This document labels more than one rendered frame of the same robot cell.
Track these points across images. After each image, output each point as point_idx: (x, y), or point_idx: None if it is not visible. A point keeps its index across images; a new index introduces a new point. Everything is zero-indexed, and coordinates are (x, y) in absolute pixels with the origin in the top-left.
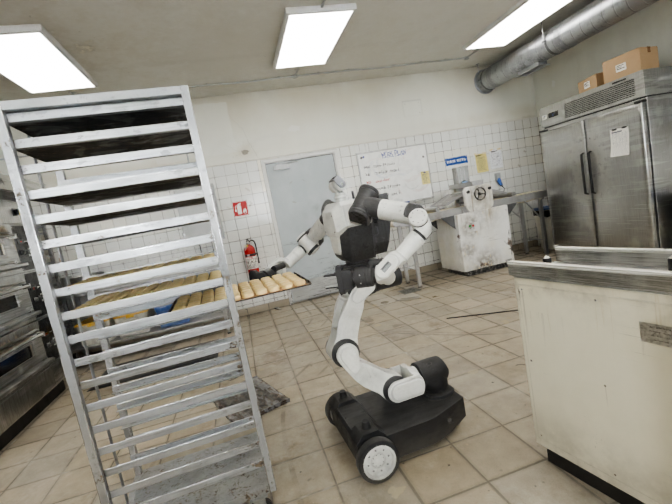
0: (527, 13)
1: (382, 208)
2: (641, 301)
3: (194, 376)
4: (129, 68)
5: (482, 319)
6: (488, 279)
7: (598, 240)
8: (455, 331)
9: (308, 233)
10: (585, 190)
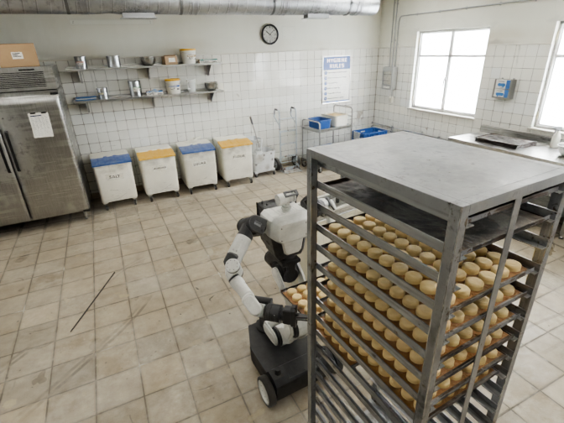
0: None
1: (326, 205)
2: (355, 212)
3: None
4: None
5: (102, 307)
6: None
7: (32, 213)
8: (116, 326)
9: (237, 258)
10: (9, 169)
